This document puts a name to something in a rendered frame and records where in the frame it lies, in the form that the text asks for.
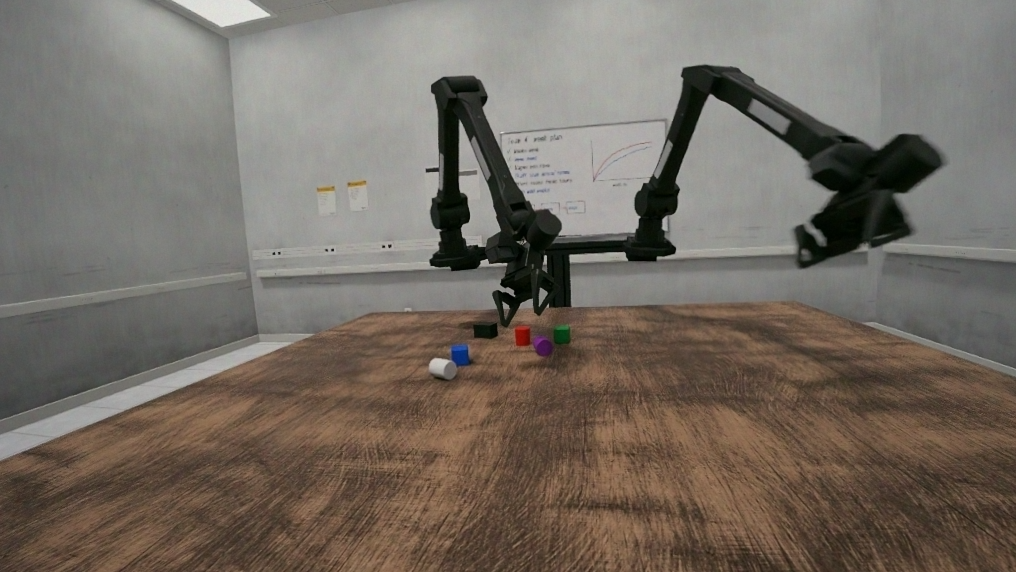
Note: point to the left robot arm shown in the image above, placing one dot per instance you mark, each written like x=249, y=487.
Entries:
x=895, y=165

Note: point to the blue cube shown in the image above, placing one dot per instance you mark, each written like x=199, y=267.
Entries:
x=460, y=355

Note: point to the white cylinder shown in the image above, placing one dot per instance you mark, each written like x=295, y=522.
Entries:
x=443, y=368

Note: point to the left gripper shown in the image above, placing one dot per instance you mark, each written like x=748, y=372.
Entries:
x=849, y=213

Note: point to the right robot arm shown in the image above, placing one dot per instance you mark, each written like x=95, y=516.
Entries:
x=450, y=207

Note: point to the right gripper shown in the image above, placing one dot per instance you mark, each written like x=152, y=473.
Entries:
x=528, y=282

